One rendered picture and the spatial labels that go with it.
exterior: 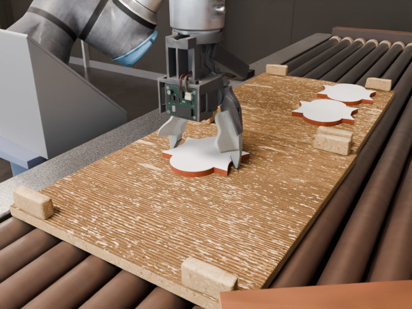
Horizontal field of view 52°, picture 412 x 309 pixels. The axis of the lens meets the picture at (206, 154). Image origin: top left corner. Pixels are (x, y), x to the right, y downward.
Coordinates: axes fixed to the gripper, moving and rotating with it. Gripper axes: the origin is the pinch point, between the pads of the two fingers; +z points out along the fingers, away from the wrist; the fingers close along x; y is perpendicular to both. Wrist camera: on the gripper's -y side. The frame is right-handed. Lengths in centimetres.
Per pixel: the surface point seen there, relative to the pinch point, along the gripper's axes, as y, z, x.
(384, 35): -136, 1, 0
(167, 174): 8.0, 0.6, -1.9
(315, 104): -32.8, -0.4, 6.9
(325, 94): -41.6, -0.3, 6.3
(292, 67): -75, 3, -15
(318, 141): -12.9, -0.9, 14.3
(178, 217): 16.5, 0.6, 6.3
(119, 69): -299, 90, -307
